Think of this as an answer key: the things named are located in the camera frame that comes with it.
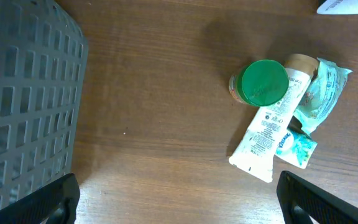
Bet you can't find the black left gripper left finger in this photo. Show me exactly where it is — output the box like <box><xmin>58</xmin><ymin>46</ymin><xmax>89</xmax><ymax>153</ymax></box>
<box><xmin>0</xmin><ymin>173</ymin><xmax>80</xmax><ymax>224</ymax></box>

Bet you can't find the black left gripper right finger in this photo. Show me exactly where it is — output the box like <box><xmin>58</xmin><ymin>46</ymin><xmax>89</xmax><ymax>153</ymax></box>
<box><xmin>277</xmin><ymin>170</ymin><xmax>358</xmax><ymax>224</ymax></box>

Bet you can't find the green white pocket tissue pack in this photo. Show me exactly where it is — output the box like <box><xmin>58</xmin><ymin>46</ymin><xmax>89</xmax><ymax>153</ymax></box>
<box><xmin>275</xmin><ymin>129</ymin><xmax>318</xmax><ymax>169</ymax></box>

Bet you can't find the white tube package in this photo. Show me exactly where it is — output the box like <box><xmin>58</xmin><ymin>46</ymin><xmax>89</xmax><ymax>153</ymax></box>
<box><xmin>229</xmin><ymin>54</ymin><xmax>319</xmax><ymax>183</ymax></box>

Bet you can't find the teal pouch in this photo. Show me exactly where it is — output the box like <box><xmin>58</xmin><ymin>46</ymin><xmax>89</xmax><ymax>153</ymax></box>
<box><xmin>294</xmin><ymin>58</ymin><xmax>352</xmax><ymax>134</ymax></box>

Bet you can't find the green lid jar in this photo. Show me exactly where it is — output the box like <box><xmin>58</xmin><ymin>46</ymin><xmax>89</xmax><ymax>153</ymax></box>
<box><xmin>228</xmin><ymin>59</ymin><xmax>289</xmax><ymax>107</ymax></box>

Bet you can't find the white barcode scanner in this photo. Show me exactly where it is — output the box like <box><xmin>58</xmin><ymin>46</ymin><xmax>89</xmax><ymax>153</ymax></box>
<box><xmin>316</xmin><ymin>0</ymin><xmax>358</xmax><ymax>15</ymax></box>

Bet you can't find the grey plastic basket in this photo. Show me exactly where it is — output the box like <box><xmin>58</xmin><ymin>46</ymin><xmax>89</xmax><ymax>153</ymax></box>
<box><xmin>0</xmin><ymin>0</ymin><xmax>89</xmax><ymax>210</ymax></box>

